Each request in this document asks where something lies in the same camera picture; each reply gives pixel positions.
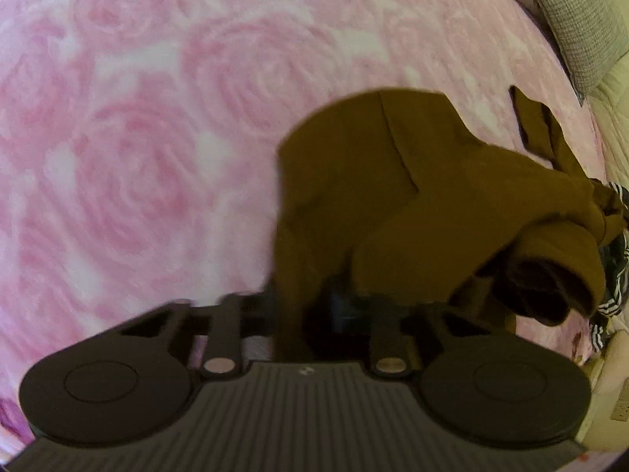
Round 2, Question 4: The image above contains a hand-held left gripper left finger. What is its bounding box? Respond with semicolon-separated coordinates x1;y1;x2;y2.
120;288;278;380

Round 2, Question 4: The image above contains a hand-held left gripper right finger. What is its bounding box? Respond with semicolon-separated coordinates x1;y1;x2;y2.
322;275;499;377

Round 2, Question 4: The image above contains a brown garment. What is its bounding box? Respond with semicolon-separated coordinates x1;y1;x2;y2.
268;86;629;365

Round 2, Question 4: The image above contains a pink rose blanket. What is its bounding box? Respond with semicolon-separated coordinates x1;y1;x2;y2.
0;0;612;455

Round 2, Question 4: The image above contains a black white striped garment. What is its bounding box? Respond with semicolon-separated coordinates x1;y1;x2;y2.
589;181;629;353

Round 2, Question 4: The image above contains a cream quilted cover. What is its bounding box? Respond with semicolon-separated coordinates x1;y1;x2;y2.
586;54;629;197

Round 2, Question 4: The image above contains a grey-green checked pillow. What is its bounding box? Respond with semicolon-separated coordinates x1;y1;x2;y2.
520;0;629;107

